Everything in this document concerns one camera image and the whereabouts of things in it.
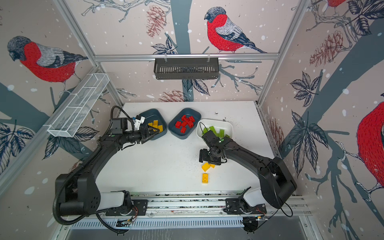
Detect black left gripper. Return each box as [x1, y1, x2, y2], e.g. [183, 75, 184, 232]
[123, 125, 160, 143]

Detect yellow long lego top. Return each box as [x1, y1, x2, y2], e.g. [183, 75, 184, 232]
[158, 125, 164, 133]

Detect yellow long lego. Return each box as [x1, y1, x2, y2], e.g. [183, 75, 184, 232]
[158, 125, 164, 133]
[202, 173, 209, 184]

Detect yellow long lego bottom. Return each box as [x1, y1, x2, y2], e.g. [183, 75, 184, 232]
[202, 173, 209, 184]

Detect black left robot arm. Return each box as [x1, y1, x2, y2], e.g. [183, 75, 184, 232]
[52, 115, 160, 226]

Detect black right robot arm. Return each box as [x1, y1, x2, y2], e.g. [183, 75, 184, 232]
[199, 131, 297, 209]

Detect left dark teal bin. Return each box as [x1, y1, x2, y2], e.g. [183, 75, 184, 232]
[139, 109, 168, 141]

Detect dark teal bin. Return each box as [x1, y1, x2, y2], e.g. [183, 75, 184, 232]
[139, 109, 168, 141]
[168, 108, 202, 140]

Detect white plastic bin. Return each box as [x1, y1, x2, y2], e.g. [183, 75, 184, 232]
[196, 119, 233, 138]

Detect middle dark teal bin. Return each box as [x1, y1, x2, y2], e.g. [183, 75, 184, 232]
[168, 108, 202, 140]

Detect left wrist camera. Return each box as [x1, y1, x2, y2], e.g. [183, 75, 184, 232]
[133, 115, 145, 131]

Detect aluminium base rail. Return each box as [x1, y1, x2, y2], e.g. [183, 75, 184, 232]
[100, 192, 312, 219]

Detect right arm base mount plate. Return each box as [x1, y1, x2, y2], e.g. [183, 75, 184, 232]
[223, 199, 267, 215]

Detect black hanging wire basket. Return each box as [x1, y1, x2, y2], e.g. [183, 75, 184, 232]
[154, 58, 220, 80]

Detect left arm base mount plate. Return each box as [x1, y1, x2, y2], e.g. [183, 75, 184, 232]
[106, 199, 148, 217]

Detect white mesh wire shelf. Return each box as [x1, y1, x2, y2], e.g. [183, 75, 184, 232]
[48, 73, 110, 138]

